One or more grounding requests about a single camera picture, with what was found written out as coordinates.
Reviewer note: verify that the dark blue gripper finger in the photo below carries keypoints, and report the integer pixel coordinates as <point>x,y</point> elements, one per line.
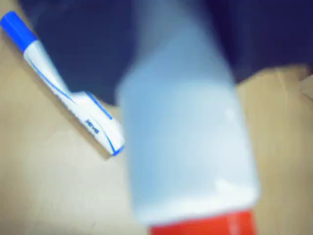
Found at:
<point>88,44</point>
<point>264,34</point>

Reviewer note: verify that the white marker pen red cap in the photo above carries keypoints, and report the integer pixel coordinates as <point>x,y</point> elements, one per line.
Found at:
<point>185,137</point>

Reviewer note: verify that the white marker pen blue cap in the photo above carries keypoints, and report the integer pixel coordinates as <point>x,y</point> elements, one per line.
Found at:
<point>39,54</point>

